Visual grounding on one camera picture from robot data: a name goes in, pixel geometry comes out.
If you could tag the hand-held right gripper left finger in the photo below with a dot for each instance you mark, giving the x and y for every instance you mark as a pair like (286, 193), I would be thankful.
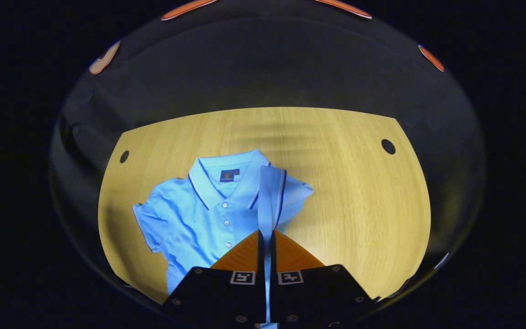
(226, 297)

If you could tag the light blue T-shirt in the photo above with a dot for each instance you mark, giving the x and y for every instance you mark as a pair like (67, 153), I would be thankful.
(190, 214)

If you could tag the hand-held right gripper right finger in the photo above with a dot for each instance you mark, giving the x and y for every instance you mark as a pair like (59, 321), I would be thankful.
(313, 297)

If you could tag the black round table grommet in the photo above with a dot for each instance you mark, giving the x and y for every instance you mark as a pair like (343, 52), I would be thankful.
(124, 156)
(388, 146)

